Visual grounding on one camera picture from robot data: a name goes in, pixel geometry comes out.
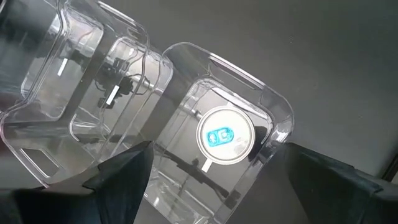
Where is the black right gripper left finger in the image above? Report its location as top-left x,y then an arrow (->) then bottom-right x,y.
0,140 -> 155,224

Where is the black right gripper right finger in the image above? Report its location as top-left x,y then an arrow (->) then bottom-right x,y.
284,142 -> 398,224

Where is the blue silver Red Bull can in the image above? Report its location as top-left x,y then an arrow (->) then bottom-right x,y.
196,105 -> 256,166

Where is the clear plastic storage bin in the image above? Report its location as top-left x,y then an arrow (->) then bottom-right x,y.
0,0 -> 105,123
139,42 -> 295,224
0,0 -> 174,189

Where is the black table edge rail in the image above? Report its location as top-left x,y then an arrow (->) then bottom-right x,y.
381,152 -> 398,183

